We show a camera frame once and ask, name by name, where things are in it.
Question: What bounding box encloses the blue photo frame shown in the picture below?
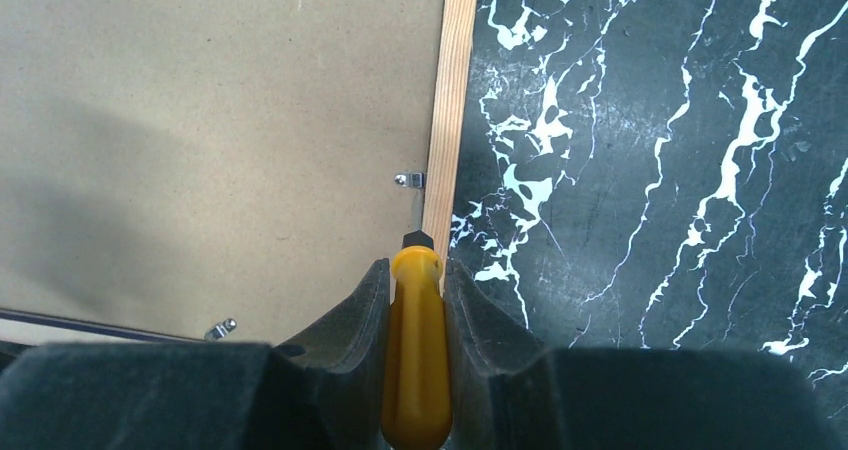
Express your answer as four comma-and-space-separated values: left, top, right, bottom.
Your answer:
1, 0, 443, 342

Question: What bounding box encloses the silver frame retaining clip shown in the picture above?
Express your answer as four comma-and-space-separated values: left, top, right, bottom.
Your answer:
393, 172, 427, 190

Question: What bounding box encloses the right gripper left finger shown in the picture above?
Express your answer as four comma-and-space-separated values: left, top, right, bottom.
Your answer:
1, 259, 390, 449

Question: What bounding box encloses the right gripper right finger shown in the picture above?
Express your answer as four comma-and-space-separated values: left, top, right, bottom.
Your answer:
444, 260, 842, 449

